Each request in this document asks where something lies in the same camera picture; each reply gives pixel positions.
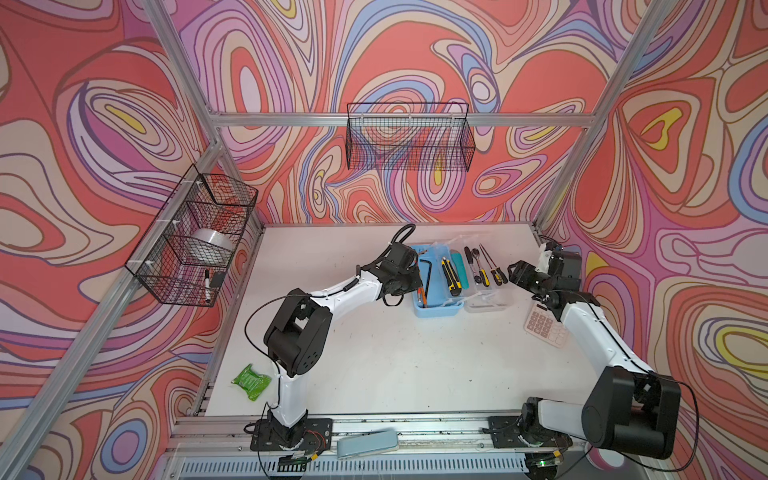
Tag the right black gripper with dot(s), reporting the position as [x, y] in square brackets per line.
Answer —
[523, 270]

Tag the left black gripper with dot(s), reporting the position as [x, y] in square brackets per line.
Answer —
[417, 280]

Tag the large black hex key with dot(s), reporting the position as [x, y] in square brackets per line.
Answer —
[427, 284]

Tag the yellow black utility knife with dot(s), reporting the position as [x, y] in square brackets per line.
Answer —
[451, 276]

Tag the teal utility knife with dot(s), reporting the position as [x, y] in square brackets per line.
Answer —
[458, 263]

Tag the blue plastic tool box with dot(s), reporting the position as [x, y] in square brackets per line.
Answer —
[475, 299]

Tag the black ratchet wrench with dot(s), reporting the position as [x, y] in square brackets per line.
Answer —
[473, 266]

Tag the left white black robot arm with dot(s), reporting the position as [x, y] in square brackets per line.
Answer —
[296, 338]

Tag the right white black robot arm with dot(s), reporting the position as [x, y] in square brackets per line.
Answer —
[631, 409]

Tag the pink calculator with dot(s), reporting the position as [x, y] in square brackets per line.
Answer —
[541, 324]

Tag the silver tape roll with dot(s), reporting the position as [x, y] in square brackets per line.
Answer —
[215, 238]

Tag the green packet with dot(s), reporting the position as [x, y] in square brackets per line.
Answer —
[251, 382]

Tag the grey blue foot pedal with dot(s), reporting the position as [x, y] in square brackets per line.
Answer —
[371, 443]

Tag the back black wire basket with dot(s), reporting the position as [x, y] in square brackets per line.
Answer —
[409, 136]

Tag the black wire basket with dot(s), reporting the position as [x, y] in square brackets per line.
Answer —
[409, 136]
[170, 266]

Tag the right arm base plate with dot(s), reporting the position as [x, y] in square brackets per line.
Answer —
[513, 432]

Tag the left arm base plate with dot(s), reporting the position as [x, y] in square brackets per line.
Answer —
[308, 435]

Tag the left black wire basket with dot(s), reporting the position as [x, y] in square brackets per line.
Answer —
[170, 266]

